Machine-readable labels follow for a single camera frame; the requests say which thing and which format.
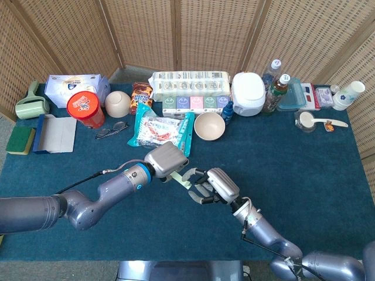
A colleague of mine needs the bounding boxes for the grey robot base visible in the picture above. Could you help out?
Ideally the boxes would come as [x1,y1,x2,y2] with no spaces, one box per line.
[117,260,244,281]

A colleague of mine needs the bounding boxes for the large toilet paper pack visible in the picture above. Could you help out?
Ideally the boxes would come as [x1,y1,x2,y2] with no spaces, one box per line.
[148,70,233,102]

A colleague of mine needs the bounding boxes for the blue table cloth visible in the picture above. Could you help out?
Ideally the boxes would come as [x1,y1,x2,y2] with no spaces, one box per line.
[0,83,375,261]

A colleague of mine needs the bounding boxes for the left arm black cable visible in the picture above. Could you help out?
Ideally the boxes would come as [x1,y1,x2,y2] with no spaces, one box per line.
[51,167,131,196]

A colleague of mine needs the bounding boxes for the upright beige bowl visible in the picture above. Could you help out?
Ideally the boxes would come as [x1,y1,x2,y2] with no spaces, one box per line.
[193,112,226,142]

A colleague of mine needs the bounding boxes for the pale green rectangular block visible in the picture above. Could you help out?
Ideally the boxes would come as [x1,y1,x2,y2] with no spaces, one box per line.
[166,172,194,190]

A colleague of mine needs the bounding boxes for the green yellow sponge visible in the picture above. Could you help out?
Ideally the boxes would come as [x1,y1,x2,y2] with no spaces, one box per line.
[5,125,36,155]

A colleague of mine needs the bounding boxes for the green lint roller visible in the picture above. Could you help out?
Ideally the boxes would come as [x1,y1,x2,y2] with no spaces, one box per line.
[15,80,50,120]

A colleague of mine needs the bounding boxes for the small glass bowl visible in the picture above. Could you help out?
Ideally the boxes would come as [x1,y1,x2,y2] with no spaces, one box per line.
[294,110,319,133]

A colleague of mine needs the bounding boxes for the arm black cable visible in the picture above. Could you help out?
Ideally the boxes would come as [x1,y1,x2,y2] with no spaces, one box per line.
[240,219,326,281]
[51,167,131,196]

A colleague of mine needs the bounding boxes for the teal clear snack bag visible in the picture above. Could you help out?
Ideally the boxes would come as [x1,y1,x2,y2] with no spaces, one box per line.
[127,102,196,157]

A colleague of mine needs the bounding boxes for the beige plastic spoon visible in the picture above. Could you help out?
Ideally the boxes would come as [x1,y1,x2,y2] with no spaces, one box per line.
[299,112,349,128]

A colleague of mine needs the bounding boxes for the black eyeglasses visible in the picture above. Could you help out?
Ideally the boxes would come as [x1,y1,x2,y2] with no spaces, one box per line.
[94,121,129,140]

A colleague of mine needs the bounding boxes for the red blue paper glasses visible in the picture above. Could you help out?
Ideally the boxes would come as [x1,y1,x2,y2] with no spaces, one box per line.
[299,83,321,111]

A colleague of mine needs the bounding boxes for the blue spray bottle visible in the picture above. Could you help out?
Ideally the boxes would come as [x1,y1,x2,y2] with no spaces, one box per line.
[221,101,234,126]

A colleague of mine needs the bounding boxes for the white lidded container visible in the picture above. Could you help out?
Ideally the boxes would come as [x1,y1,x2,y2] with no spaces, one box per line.
[230,72,267,117]

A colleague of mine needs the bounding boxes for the small purple clear box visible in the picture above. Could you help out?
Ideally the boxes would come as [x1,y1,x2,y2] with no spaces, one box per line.
[315,86,335,108]

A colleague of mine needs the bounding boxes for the clear box blue lid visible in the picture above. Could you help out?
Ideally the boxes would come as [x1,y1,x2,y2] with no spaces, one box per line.
[277,77,307,112]

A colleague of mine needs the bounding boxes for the brown cookie packet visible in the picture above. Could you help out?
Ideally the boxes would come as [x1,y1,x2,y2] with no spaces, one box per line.
[129,82,154,115]

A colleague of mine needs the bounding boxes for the green tea bottle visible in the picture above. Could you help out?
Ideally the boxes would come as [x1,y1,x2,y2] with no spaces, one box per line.
[261,74,291,115]

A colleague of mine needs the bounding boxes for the pastel pocket tissue pack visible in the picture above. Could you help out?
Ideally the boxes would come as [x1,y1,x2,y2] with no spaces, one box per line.
[162,95,231,117]

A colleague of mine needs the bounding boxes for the white blue tissue package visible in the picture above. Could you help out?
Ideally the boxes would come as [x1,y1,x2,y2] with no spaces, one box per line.
[44,74,111,109]

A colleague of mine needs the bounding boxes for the upside-down beige bowl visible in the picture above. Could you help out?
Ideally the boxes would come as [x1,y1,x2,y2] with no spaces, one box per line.
[104,90,132,118]

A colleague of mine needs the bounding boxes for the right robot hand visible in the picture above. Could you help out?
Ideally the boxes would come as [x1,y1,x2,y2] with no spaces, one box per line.
[181,167,241,205]

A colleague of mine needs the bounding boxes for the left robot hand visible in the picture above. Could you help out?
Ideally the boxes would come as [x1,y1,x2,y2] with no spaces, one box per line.
[144,141,190,182]

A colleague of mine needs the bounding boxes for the red instant noodle cup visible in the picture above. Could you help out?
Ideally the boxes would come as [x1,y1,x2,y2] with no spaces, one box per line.
[66,91,105,129]

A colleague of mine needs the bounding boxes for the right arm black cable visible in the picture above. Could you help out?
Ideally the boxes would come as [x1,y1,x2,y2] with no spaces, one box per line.
[240,219,326,281]

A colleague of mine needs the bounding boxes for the clear water bottle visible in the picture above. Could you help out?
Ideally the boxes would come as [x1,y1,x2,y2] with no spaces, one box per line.
[261,59,282,86]

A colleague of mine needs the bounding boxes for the stack of paper cups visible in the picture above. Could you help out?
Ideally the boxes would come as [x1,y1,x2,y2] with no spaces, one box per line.
[332,80,366,111]

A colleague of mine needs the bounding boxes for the wicker folding screen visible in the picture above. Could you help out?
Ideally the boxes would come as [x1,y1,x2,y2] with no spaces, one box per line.
[0,0,375,160]

